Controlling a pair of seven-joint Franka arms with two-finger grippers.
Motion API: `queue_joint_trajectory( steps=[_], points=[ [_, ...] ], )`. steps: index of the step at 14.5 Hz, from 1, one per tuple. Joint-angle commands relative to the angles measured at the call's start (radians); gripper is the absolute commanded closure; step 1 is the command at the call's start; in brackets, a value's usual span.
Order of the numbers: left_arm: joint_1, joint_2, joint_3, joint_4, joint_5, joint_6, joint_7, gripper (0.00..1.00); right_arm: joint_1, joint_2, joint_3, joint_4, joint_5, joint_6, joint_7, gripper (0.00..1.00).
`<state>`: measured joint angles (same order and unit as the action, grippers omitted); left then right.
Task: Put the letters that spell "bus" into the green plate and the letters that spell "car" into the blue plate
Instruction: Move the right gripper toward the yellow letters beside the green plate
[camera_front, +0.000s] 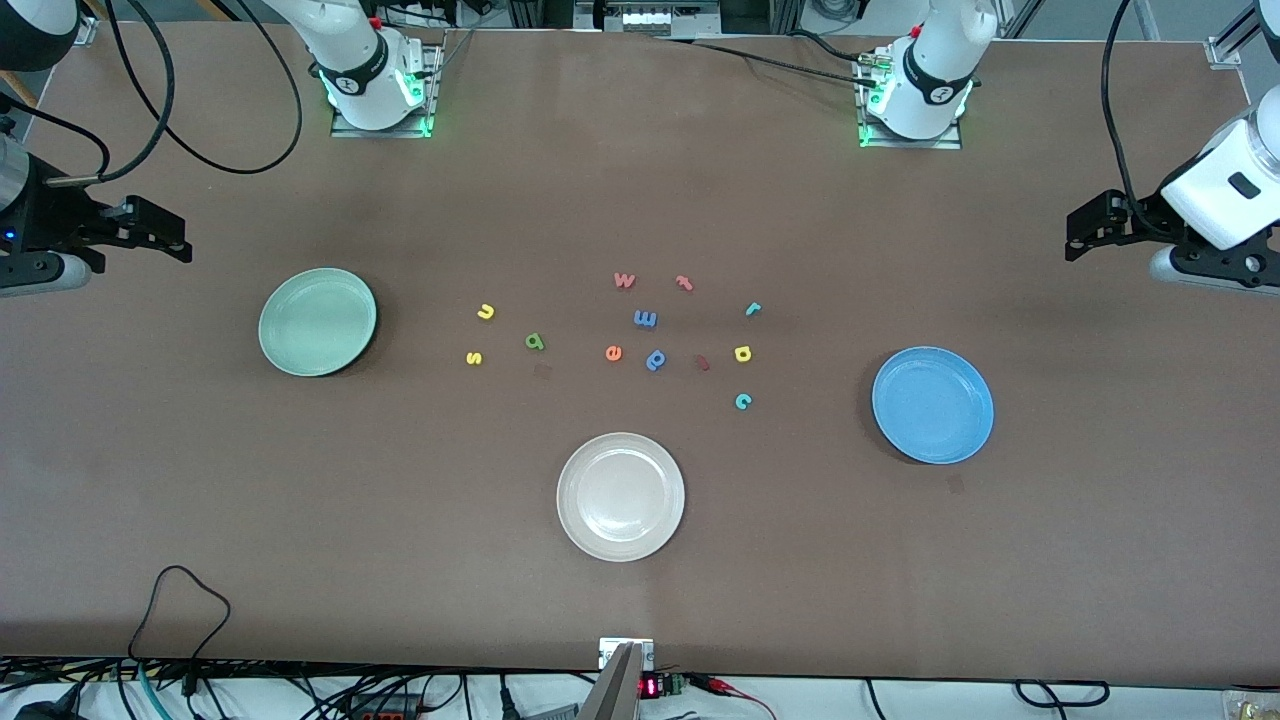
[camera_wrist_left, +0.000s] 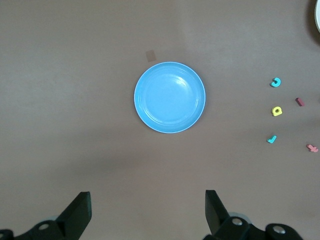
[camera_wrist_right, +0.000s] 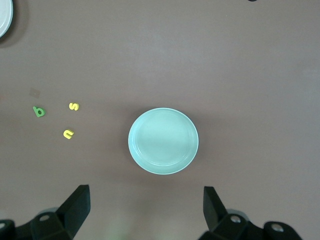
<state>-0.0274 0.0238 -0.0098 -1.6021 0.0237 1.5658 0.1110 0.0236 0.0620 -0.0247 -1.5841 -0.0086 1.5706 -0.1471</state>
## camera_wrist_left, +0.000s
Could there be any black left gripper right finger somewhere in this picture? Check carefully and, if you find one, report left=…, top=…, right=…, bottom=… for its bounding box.
left=203, top=189, right=305, bottom=240

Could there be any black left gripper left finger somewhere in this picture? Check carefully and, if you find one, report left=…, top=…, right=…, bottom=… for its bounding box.
left=0, top=191, right=92, bottom=240

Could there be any blue plate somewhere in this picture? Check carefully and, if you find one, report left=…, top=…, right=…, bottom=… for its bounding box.
left=133, top=61, right=207, bottom=134

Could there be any brown tape patch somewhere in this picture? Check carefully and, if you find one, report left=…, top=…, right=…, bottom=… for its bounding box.
left=145, top=49, right=157, bottom=63

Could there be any cream white plate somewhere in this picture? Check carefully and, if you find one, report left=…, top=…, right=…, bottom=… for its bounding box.
left=313, top=0, right=320, bottom=34

